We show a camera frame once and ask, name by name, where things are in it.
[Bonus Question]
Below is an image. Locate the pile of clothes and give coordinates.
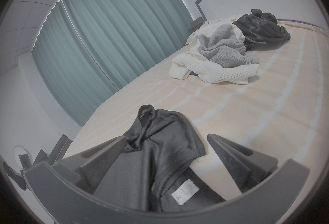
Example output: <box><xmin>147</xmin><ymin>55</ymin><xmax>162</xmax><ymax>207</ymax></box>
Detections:
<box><xmin>169</xmin><ymin>23</ymin><xmax>260</xmax><ymax>85</ymax></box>

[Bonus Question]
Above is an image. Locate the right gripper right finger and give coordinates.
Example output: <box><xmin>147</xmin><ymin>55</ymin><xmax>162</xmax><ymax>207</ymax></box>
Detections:
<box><xmin>207</xmin><ymin>133</ymin><xmax>279</xmax><ymax>196</ymax></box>

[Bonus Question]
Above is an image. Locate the black T-shirt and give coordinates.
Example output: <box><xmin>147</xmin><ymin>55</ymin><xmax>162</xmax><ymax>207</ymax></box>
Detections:
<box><xmin>94</xmin><ymin>105</ymin><xmax>228</xmax><ymax>212</ymax></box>

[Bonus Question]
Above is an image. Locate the white printed pillow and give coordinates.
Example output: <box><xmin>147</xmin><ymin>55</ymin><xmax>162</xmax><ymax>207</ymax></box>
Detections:
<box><xmin>186</xmin><ymin>13</ymin><xmax>248</xmax><ymax>47</ymax></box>

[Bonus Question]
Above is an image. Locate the bed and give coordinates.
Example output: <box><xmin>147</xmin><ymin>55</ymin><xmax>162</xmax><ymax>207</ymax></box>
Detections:
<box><xmin>63</xmin><ymin>0</ymin><xmax>329</xmax><ymax>203</ymax></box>

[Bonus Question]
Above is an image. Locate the round mirror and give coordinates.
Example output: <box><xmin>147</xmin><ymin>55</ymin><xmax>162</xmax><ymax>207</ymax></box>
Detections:
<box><xmin>13</xmin><ymin>144</ymin><xmax>32</xmax><ymax>169</ymax></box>

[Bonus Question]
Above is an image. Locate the black chest of drawers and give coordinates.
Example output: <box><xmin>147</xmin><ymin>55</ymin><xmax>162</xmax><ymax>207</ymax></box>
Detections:
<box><xmin>32</xmin><ymin>134</ymin><xmax>73</xmax><ymax>167</ymax></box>

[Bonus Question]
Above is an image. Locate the blue-green curtain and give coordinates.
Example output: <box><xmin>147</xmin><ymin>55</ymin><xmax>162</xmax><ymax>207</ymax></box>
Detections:
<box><xmin>30</xmin><ymin>0</ymin><xmax>121</xmax><ymax>127</ymax></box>
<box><xmin>61</xmin><ymin>0</ymin><xmax>193</xmax><ymax>91</ymax></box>

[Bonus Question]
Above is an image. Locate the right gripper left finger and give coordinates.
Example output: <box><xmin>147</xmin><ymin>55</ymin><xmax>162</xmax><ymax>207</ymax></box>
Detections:
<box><xmin>53</xmin><ymin>135</ymin><xmax>128</xmax><ymax>194</ymax></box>

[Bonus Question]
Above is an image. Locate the black garment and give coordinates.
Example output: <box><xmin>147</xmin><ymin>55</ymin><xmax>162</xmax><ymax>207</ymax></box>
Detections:
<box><xmin>232</xmin><ymin>9</ymin><xmax>292</xmax><ymax>51</ymax></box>

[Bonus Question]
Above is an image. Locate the grey bedside table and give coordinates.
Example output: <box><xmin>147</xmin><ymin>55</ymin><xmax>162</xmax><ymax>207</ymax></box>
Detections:
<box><xmin>189</xmin><ymin>17</ymin><xmax>205</xmax><ymax>30</ymax></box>

